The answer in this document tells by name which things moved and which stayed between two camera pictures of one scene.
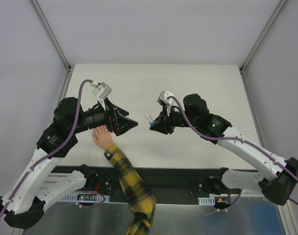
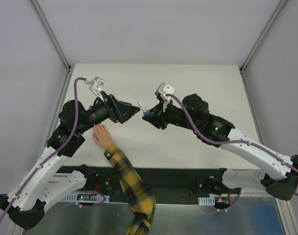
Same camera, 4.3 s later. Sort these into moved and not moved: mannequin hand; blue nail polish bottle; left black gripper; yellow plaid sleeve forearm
Moved: blue nail polish bottle; left black gripper
Not moved: mannequin hand; yellow plaid sleeve forearm
